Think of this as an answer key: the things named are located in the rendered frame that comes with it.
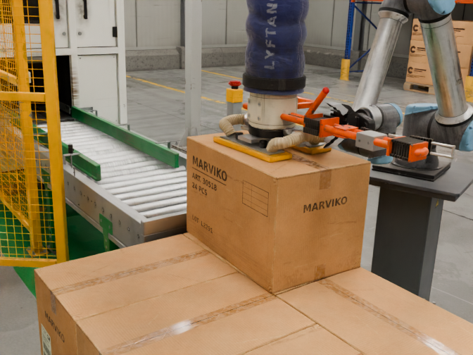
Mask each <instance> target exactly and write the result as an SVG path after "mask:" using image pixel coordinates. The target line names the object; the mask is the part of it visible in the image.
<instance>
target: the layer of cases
mask: <svg viewBox="0 0 473 355"><path fill-rule="evenodd" d="M34 281H35V289H36V298H37V313H38V321H39V337H40V346H41V355H473V324H472V323H470V322H468V321H466V320H464V319H462V318H460V317H458V316H456V315H454V314H452V313H450V312H448V311H446V310H445V309H443V308H441V307H439V306H437V305H435V304H433V303H431V302H429V301H427V300H425V299H423V298H421V297H419V296H417V295H415V294H413V293H411V292H409V291H407V290H405V289H403V288H401V287H399V286H398V285H395V284H393V283H392V282H389V281H388V280H385V279H384V278H381V277H379V276H378V275H375V274H374V273H371V272H369V271H368V270H365V269H364V268H361V267H359V268H355V269H353V270H348V271H346V272H342V273H339V274H336V275H332V276H329V277H326V278H322V279H319V280H316V281H312V282H309V283H305V284H303V285H299V286H296V287H292V288H289V289H285V290H282V291H280V292H275V293H273V294H271V293H270V292H268V291H267V290H266V289H265V288H263V287H262V286H260V285H259V284H258V283H257V282H255V281H254V280H252V279H251V278H250V277H249V276H247V275H246V274H244V273H243V272H241V271H240V270H239V269H238V268H236V267H235V266H233V265H232V264H231V263H229V262H228V261H226V260H225V259H224V258H223V257H221V256H220V255H219V254H217V253H215V252H214V251H213V250H212V249H210V248H209V247H207V246H206V245H205V244H204V243H202V242H201V241H199V240H198V239H196V238H195V237H194V236H193V235H191V234H190V233H188V232H187V233H184V234H183V235H182V234H180V235H175V236H171V237H166V238H163V239H158V240H154V241H151V242H146V243H143V244H137V245H134V246H130V247H125V248H122V249H116V250H113V251H108V252H105V253H102V254H96V255H93V256H88V257H84V258H80V259H75V260H72V261H67V262H63V263H58V264H55V265H52V266H46V267H43V268H38V269H34Z"/></svg>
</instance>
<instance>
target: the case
mask: <svg viewBox="0 0 473 355"><path fill-rule="evenodd" d="M222 135H226V134H225V133H216V134H209V135H198V136H191V137H187V232H188V233H190V234H191V235H193V236H194V237H195V238H196V239H198V240H199V241H201V242H202V243H204V244H205V245H206V246H207V247H209V248H210V249H212V250H213V251H214V252H215V253H217V254H219V255H220V256H221V257H223V258H224V259H225V260H226V261H228V262H229V263H231V264H232V265H233V266H235V267H236V268H238V269H239V270H240V271H241V272H243V273H244V274H246V275H247V276H249V277H250V278H251V279H252V280H254V281H255V282H257V283H258V284H259V285H260V286H262V287H263V288H265V289H266V290H267V291H268V292H270V293H271V294H273V293H275V292H280V291H282V290H285V289H289V288H292V287H296V286H299V285H303V284H305V283H309V282H312V281H316V280H319V279H322V278H326V277H329V276H332V275H336V274H339V273H342V272H346V271H348V270H353V269H355V268H359V267H360V263H361V256H362V243H363V236H364V229H365V216H366V208H367V195H368V188H369V181H370V168H371V162H370V161H366V160H365V159H362V158H358V157H356V156H352V155H350V154H346V153H343V152H341V151H337V150H335V149H332V150H331V151H329V152H324V153H321V154H314V155H310V154H307V153H304V152H302V151H298V150H295V149H292V148H289V147H288V148H285V149H280V150H282V151H285V152H288V153H290V154H292V158H291V159H287V160H283V161H276V162H272V163H269V162H267V161H264V160H261V159H259V158H256V157H254V156H251V155H248V154H245V153H243V152H240V151H237V150H235V149H232V148H229V147H226V146H225V145H222V144H219V143H217V142H214V141H213V138H214V137H217V136H222Z"/></svg>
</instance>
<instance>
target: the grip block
mask: <svg viewBox="0 0 473 355"><path fill-rule="evenodd" d="M335 123H336V124H339V117H334V116H329V115H326V114H324V115H323V113H316V114H310V115H304V119H303V132H304V133H308V134H311V135H315V136H319V137H328V136H333V135H334V134H332V133H329V132H325V131H324V129H323V128H324V126H325V125H330V126H332V125H333V124H335Z"/></svg>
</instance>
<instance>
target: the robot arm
mask: <svg viewBox="0 0 473 355"><path fill-rule="evenodd" d="M454 7H455V0H383V2H382V3H381V6H380V7H379V11H378V15H379V17H380V21H379V24H378V27H377V31H376V33H375V36H374V40H373V43H372V46H371V49H370V53H369V56H368V58H367V62H366V64H365V68H364V71H363V74H362V77H361V80H360V84H359V86H358V90H357V93H356V96H355V99H354V102H353V106H352V108H351V107H350V106H349V105H345V104H340V103H336V102H333V101H330V102H327V105H329V106H331V107H333V109H332V110H331V111H333V113H330V115H331V116H334V117H339V124H340V125H352V126H354V127H358V130H360V128H361V127H365V128H368V129H371V130H373V131H375V132H380V133H383V134H386V135H387V137H390V136H389V134H393V135H395V134H396V128H397V127H398V126H399V125H400V124H401V123H402V120H403V113H402V111H401V109H400V107H399V106H397V105H396V104H392V103H384V104H377V101H378V98H379V95H380V92H381V89H382V86H383V83H384V79H385V77H386V73H387V70H388V68H389V64H390V62H391V57H392V55H393V51H394V49H395V46H396V42H397V40H398V36H399V33H400V30H401V27H402V24H403V23H406V22H407V21H408V18H409V16H410V14H411V13H416V14H417V17H418V20H419V22H420V26H421V30H422V36H423V40H424V45H425V49H426V53H427V59H428V63H429V69H430V73H431V78H432V82H433V86H434V92H435V96H436V102H437V104H409V105H407V106H406V109H405V114H404V122H403V134H402V136H406V137H410V135H415V136H419V137H426V138H431V139H434V142H438V143H442V144H449V145H455V149H456V150H460V151H473V108H472V106H471V105H469V104H467V101H466V96H465V89H464V85H463V81H462V73H461V69H460V62H459V57H458V50H457V45H456V41H455V34H454V29H453V22H452V18H451V11H452V10H453V9H454ZM390 138H394V137H390ZM355 141H356V140H354V139H350V138H348V139H342V138H340V137H335V136H332V137H326V138H325V139H324V142H326V143H327V144H326V145H325V146H324V147H323V148H324V149H328V148H332V147H335V146H338V148H340V149H341V150H344V151H346V152H351V153H354V154H358V155H361V156H364V157H368V159H367V160H368V161H370V162H371V163H372V164H387V163H390V162H392V160H393V157H392V156H387V155H386V149H381V150H377V151H369V150H366V149H362V148H360V147H356V146H355ZM395 162H396V163H397V164H399V165H401V166H406V167H410V168H436V167H438V166H439V158H438V156H435V155H431V156H427V158H426V159H423V160H420V161H414V162H410V163H409V162H408V161H404V160H402V159H399V158H395Z"/></svg>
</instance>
